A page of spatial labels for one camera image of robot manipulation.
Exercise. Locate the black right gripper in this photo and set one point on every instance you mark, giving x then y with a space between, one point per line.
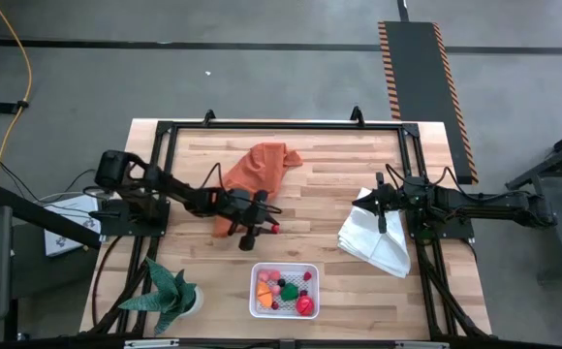
397 197

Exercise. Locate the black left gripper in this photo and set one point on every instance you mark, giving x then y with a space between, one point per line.
244 206

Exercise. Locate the red toy cherry with stem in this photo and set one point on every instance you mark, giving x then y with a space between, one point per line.
275 229
274 305

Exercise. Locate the orange toy fruit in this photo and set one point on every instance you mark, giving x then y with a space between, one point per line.
264 294

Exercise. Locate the green toy bell pepper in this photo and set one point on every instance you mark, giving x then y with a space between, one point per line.
289 292

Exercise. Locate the red toy raspberry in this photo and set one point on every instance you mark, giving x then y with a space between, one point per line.
307 276

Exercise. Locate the red toy tomato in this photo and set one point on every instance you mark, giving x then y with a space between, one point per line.
305 305

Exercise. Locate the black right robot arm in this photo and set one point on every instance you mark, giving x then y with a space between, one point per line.
484 206

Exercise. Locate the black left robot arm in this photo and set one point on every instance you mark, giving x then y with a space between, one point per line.
165 186

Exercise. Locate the white folded cloth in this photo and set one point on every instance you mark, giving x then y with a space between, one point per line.
373 242

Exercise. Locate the white perforated plastic basket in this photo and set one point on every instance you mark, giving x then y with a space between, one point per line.
254 310

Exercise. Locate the orange cloth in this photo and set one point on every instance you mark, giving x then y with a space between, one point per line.
261 167

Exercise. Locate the green plant in white pot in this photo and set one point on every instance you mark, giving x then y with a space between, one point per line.
167 298

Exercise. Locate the black orange-striped floor ramp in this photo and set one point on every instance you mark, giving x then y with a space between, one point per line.
416 72

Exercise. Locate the white printed paper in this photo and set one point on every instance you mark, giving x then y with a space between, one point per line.
75 208

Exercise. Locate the black desk support beam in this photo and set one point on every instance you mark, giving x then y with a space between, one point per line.
19 203

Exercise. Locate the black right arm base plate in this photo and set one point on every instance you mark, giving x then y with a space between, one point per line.
448 232

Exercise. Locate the black frame clamp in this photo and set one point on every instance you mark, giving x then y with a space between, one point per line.
209 117
357 115

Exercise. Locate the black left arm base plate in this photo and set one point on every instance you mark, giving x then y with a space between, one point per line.
116 228

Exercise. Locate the silver frame bracket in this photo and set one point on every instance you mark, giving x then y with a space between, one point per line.
421 345
150 344

